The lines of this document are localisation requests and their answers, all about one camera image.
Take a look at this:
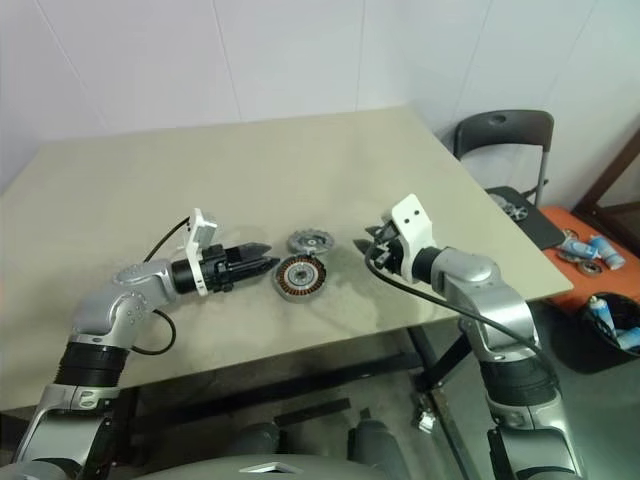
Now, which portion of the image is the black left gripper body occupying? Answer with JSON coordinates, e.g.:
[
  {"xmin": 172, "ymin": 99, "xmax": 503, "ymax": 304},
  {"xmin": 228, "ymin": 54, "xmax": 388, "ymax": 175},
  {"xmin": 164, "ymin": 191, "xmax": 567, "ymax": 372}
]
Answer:
[{"xmin": 201, "ymin": 243, "xmax": 242, "ymax": 295}]

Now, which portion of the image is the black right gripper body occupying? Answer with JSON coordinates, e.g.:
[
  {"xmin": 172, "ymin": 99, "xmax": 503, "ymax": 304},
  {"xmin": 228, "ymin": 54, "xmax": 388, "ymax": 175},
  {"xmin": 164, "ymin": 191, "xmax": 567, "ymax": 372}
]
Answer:
[{"xmin": 367, "ymin": 215, "xmax": 410, "ymax": 277}]

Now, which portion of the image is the round copper-wound motor housing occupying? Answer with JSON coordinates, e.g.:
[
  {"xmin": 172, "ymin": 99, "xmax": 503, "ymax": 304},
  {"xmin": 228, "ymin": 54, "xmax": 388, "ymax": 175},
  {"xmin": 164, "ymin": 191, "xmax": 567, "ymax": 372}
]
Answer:
[{"xmin": 270, "ymin": 255, "xmax": 330, "ymax": 303}]

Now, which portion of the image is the grey ribbed motor lid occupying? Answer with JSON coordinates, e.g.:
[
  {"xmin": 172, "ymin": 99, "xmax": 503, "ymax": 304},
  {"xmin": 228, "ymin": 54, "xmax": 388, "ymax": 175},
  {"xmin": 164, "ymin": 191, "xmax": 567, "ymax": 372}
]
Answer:
[{"xmin": 286, "ymin": 227, "xmax": 336, "ymax": 254}]

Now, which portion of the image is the spoked metal wheel part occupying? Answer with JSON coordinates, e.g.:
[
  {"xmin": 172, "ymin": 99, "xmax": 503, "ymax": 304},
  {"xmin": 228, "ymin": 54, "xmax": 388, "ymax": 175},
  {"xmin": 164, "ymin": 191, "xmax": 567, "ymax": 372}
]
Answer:
[{"xmin": 489, "ymin": 193, "xmax": 530, "ymax": 222}]

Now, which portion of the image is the long black tape strip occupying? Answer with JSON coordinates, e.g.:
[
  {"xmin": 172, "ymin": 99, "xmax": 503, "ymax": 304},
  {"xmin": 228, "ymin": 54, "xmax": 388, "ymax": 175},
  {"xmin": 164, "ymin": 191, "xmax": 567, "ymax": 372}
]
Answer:
[{"xmin": 271, "ymin": 397, "xmax": 350, "ymax": 430}]

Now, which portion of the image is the dark grey folding chair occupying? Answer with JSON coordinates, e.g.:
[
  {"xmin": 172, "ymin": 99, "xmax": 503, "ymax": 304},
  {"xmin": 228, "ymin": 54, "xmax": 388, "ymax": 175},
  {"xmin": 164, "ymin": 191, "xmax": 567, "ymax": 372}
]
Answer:
[{"xmin": 453, "ymin": 109, "xmax": 567, "ymax": 252}]

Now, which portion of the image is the dark rounded shape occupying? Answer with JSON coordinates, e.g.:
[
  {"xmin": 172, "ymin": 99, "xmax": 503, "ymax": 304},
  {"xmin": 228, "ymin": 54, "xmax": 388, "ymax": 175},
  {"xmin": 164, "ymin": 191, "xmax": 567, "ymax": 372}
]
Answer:
[
  {"xmin": 228, "ymin": 421, "xmax": 281, "ymax": 457},
  {"xmin": 346, "ymin": 419, "xmax": 402, "ymax": 465}
]

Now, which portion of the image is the white floor latch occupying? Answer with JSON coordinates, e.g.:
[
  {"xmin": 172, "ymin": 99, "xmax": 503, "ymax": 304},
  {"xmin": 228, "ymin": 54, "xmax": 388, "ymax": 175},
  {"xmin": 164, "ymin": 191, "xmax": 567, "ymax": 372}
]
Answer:
[{"xmin": 411, "ymin": 408, "xmax": 435, "ymax": 435}]

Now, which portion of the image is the grey robot torso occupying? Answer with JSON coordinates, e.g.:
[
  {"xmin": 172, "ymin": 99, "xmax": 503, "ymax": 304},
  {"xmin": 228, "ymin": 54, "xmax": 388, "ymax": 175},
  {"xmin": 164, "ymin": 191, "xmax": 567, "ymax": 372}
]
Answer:
[{"xmin": 112, "ymin": 438, "xmax": 501, "ymax": 480}]

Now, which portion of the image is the black waste bin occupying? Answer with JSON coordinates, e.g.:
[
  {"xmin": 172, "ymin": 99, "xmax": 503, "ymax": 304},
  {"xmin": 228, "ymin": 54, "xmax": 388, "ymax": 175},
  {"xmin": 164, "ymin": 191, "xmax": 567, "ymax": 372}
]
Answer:
[{"xmin": 547, "ymin": 291, "xmax": 640, "ymax": 375}]

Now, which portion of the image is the orange mat with parts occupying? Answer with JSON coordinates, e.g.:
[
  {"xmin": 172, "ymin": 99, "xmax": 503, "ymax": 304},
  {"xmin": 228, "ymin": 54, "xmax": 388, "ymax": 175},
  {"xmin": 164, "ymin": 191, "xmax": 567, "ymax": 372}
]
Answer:
[{"xmin": 542, "ymin": 205, "xmax": 640, "ymax": 312}]

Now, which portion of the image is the dark framed cabinet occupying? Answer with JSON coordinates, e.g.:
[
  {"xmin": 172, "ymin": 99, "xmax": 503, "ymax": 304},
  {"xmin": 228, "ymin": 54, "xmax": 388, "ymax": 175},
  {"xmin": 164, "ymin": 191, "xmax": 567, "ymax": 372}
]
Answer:
[{"xmin": 573, "ymin": 116, "xmax": 640, "ymax": 252}]

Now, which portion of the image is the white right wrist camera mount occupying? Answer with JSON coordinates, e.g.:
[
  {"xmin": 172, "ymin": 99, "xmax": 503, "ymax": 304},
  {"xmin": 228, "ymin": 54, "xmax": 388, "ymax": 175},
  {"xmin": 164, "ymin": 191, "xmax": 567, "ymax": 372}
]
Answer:
[{"xmin": 390, "ymin": 193, "xmax": 439, "ymax": 282}]

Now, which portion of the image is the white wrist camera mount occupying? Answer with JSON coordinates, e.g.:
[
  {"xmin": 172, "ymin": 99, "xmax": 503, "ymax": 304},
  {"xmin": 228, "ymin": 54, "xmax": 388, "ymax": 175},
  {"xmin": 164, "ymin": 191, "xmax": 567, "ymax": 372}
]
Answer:
[
  {"xmin": 181, "ymin": 208, "xmax": 220, "ymax": 298},
  {"xmin": 390, "ymin": 193, "xmax": 439, "ymax": 282}
]

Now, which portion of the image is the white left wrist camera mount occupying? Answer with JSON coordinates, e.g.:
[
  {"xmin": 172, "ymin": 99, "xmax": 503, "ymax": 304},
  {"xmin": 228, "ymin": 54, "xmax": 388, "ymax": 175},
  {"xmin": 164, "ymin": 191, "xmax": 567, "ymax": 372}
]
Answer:
[{"xmin": 181, "ymin": 208, "xmax": 220, "ymax": 298}]

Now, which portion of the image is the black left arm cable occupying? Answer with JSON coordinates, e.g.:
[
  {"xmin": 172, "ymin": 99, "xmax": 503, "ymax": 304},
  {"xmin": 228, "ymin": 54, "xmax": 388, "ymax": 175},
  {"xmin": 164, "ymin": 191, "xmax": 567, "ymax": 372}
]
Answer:
[{"xmin": 126, "ymin": 213, "xmax": 195, "ymax": 357}]

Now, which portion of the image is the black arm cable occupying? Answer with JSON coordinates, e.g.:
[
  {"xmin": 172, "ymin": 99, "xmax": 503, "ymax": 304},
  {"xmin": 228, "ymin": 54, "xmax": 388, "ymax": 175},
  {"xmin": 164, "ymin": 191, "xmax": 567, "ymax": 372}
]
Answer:
[
  {"xmin": 126, "ymin": 213, "xmax": 195, "ymax": 357},
  {"xmin": 363, "ymin": 246, "xmax": 542, "ymax": 357}
]

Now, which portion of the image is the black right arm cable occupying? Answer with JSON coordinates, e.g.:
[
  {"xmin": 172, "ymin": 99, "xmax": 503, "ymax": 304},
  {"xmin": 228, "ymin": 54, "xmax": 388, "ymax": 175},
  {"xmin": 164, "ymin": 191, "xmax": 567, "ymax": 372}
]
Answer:
[{"xmin": 363, "ymin": 246, "xmax": 542, "ymax": 357}]

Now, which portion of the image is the black table frame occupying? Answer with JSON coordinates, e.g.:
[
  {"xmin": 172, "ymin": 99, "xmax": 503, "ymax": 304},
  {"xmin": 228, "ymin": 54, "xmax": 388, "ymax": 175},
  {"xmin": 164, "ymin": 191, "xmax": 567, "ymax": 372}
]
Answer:
[{"xmin": 117, "ymin": 319, "xmax": 482, "ymax": 452}]

